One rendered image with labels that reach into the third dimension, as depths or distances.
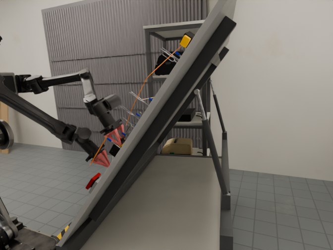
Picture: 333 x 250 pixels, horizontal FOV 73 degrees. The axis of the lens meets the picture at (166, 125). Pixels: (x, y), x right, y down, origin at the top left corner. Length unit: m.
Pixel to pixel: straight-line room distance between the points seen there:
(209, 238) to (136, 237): 0.31
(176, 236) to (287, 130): 2.65
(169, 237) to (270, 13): 2.95
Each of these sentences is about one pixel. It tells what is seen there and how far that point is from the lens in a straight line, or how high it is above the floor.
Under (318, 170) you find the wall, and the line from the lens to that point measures 3.67.
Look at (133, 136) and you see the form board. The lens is 0.67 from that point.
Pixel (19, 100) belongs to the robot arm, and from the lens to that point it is 1.10.
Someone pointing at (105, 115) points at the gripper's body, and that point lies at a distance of 1.01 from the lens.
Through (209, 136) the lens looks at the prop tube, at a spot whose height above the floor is 1.26.
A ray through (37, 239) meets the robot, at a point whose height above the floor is 0.24.
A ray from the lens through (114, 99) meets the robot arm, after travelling 1.04.
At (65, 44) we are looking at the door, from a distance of 4.77.
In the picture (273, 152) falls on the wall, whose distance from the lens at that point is 3.53.
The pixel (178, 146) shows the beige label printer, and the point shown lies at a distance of 2.05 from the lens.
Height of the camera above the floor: 1.47
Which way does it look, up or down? 13 degrees down
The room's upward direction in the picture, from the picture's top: 3 degrees counter-clockwise
